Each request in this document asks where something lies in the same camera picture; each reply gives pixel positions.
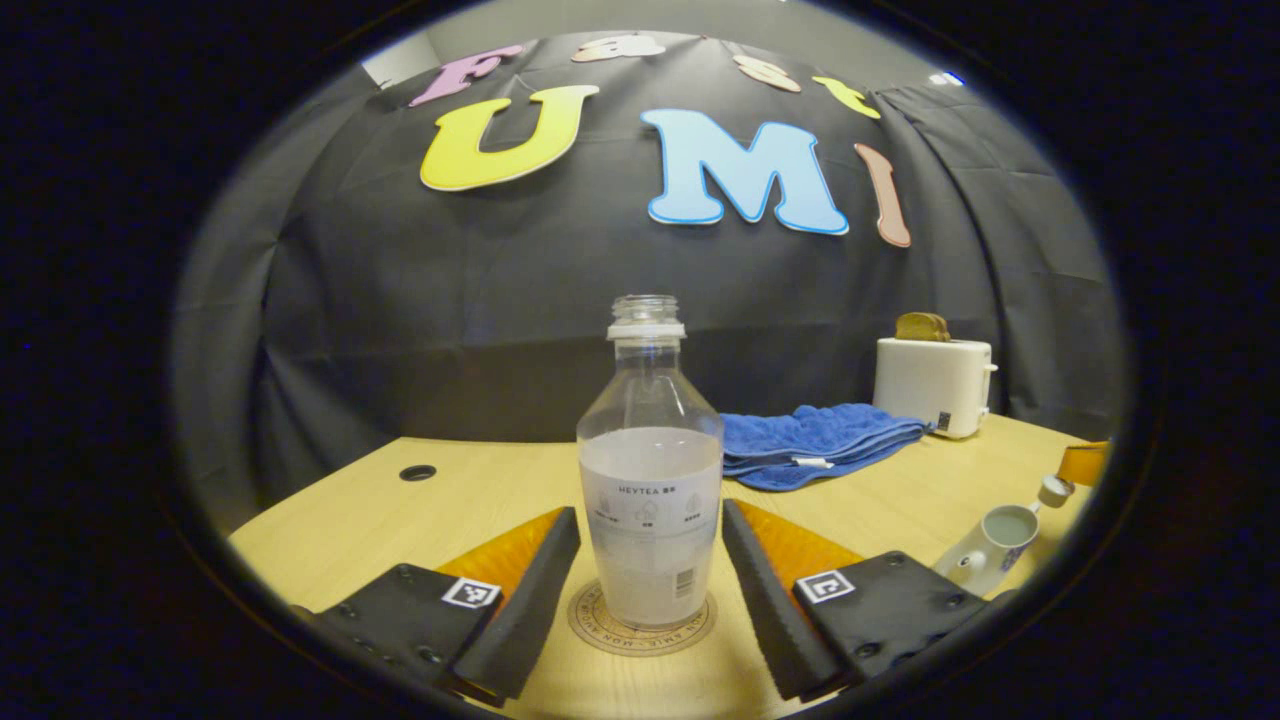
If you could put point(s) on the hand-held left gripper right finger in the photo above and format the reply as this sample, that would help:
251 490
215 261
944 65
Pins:
765 610

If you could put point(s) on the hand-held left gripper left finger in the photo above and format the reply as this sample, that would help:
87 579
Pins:
530 610

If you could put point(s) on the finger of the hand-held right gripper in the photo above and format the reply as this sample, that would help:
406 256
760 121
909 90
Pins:
1085 463

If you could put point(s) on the round wooden coaster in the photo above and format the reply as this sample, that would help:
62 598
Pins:
640 640

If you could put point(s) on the clear plastic water bottle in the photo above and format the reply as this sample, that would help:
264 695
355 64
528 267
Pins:
650 500

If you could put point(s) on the white toaster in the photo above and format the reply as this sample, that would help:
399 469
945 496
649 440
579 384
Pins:
930 385

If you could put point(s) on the folded blue towel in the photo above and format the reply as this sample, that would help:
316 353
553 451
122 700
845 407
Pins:
820 440

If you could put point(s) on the brown toast slice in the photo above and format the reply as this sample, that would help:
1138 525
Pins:
922 327

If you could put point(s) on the black backdrop cloth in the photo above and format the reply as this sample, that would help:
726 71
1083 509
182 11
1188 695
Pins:
400 320

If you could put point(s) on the small ceiling light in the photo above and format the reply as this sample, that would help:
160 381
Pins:
946 78

